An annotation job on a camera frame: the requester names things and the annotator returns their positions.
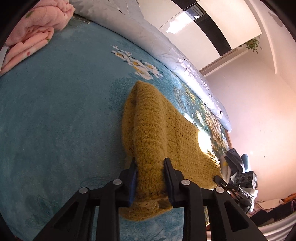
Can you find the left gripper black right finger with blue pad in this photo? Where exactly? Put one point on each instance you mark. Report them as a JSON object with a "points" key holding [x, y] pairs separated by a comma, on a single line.
{"points": [[227, 220]]}

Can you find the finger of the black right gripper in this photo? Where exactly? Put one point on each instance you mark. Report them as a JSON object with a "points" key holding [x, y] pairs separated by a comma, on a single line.
{"points": [[220, 182]]}

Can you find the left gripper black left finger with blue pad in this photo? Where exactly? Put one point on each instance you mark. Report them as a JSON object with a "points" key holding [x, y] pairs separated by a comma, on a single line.
{"points": [[93, 210]]}

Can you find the mustard yellow knit vest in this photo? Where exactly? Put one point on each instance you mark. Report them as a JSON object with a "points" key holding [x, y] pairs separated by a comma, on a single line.
{"points": [[152, 130]]}

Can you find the dark clothes pile with orange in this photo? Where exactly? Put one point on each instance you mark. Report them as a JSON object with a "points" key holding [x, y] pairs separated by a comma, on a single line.
{"points": [[270, 211]]}

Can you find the gloved right hand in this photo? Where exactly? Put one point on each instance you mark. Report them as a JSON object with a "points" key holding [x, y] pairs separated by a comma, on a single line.
{"points": [[232, 165]]}

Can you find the teal floral bed sheet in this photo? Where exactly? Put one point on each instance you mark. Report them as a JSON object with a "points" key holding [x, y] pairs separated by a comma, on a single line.
{"points": [[61, 112]]}

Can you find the hanging green plant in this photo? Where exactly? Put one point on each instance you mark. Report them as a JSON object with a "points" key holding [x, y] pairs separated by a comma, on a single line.
{"points": [[252, 45]]}

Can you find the light blue floral quilt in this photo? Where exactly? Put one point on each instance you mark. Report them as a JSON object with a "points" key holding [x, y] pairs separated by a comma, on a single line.
{"points": [[126, 19]]}

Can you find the pink fleece blanket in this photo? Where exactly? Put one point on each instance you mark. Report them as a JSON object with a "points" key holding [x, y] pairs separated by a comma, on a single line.
{"points": [[35, 30]]}

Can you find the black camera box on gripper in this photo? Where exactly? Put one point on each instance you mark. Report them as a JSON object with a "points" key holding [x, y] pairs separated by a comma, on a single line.
{"points": [[247, 180]]}

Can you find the wooden bed frame edge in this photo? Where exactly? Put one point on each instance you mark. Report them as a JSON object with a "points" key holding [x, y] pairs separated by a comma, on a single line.
{"points": [[228, 139]]}

